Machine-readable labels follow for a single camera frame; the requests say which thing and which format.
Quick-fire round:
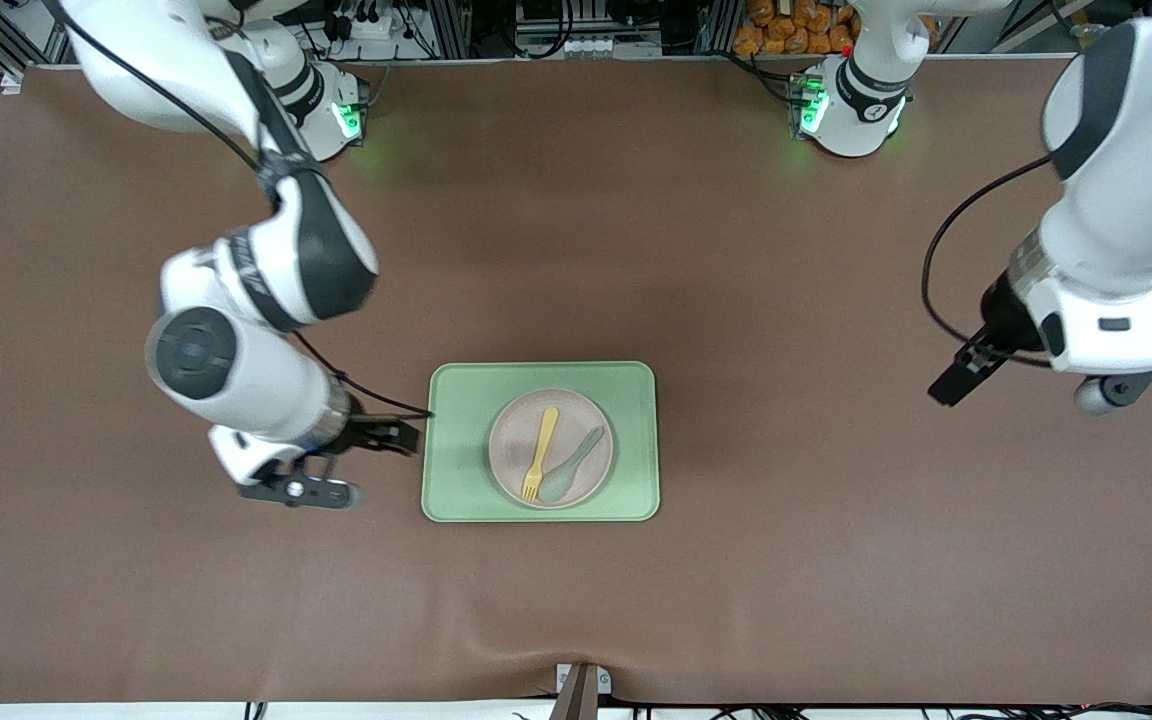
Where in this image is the round beige plate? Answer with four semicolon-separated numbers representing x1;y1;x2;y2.
488;389;615;512

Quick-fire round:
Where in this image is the yellow plastic fork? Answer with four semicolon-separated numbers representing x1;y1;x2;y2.
523;406;560;503

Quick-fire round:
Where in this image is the light green plastic spoon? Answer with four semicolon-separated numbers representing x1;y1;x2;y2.
537;427;605;504

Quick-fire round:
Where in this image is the light green rectangular tray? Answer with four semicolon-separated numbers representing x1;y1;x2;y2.
421;361;661;524

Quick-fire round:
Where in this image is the brown table mat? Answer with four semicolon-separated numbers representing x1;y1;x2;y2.
0;58;1152;706

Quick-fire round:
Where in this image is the pile of orange objects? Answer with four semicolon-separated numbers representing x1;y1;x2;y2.
733;0;859;56

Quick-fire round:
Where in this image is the white power strip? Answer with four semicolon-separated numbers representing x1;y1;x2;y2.
334;5;407;41

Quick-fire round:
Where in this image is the white terminal block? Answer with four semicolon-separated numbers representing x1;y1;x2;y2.
514;35;602;58

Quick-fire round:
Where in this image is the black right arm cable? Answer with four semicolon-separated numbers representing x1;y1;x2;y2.
56;0;434;418

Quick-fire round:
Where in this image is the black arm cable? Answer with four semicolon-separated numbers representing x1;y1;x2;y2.
922;155;1057;369
56;0;434;418

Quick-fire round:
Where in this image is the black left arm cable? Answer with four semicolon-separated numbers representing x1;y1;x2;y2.
922;155;1057;369

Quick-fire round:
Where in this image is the metal table clamp bracket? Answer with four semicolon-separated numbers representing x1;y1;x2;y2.
548;663;613;720

